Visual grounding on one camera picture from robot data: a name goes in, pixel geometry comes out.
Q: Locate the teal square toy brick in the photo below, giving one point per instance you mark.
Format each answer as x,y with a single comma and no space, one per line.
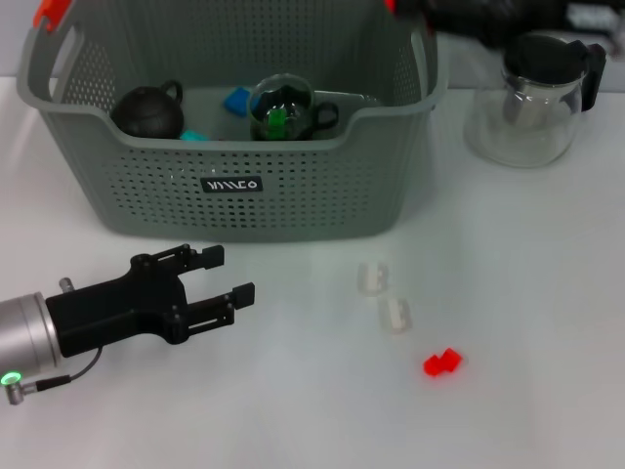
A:
194,136

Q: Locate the clear toy brick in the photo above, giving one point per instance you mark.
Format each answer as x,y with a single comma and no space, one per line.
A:
372,279
395,315

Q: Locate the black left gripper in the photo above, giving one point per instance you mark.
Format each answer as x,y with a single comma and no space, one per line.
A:
117,308

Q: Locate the blue square toy brick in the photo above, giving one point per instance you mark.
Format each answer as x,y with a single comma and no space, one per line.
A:
235,102

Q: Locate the glass teapot with black lid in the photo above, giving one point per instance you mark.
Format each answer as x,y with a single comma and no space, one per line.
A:
542,63

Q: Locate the grey-green perforated storage basket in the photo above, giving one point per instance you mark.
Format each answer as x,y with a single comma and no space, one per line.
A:
293,205

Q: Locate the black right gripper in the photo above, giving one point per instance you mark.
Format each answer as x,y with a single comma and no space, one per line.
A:
512,17

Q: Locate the black clay teapot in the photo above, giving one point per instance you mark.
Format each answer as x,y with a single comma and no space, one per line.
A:
146,115

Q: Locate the orange-red notched toy brick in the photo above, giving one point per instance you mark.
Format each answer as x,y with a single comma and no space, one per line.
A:
439,362

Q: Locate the green toy brick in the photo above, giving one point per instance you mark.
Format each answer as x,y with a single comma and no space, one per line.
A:
277,122

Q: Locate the glass teacup with black base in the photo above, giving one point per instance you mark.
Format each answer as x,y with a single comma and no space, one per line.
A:
280,95

